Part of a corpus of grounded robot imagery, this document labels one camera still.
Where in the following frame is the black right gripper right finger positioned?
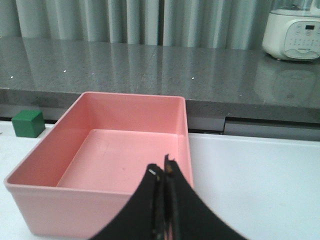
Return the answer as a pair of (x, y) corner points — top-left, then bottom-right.
(163, 155), (245, 240)

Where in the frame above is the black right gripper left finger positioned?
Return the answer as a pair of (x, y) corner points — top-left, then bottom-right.
(91, 163), (164, 240)

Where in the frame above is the pink plastic bin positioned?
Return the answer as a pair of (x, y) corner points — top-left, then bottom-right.
(4, 92), (194, 239)

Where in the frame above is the grey stone counter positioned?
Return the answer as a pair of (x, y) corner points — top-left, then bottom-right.
(0, 37), (320, 141)

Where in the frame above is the green cube block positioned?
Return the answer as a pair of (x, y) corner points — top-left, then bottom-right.
(11, 110), (45, 138)

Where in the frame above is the grey curtain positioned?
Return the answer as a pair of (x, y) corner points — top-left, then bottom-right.
(0, 0), (272, 50)

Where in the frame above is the white rice cooker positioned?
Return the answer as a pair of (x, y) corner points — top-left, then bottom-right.
(262, 0), (320, 61)

